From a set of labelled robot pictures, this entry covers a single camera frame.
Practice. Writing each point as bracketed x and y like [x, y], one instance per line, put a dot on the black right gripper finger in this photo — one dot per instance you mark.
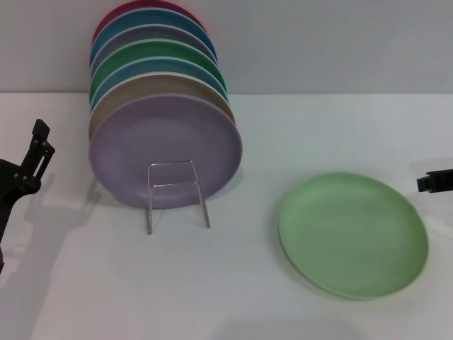
[439, 181]

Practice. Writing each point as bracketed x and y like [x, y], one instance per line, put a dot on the light green plate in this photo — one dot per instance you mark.
[354, 233]

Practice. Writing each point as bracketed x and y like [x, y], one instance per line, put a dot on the light blue plate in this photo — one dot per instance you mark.
[159, 65]

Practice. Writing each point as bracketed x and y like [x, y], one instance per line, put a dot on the lilac plate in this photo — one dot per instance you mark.
[159, 134]

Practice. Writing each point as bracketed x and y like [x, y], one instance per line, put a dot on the crimson red plate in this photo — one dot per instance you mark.
[106, 17]

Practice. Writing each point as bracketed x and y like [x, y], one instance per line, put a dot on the grey purple plate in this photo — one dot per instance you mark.
[159, 33]

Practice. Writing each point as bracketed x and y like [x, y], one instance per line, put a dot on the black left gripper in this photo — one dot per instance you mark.
[12, 184]

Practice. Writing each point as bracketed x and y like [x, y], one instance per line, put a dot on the dark green plate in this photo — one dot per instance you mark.
[159, 49]

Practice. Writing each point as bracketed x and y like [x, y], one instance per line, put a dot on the beige plate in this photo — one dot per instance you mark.
[155, 85]

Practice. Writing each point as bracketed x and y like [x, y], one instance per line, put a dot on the teal blue plate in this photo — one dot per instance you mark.
[155, 17]

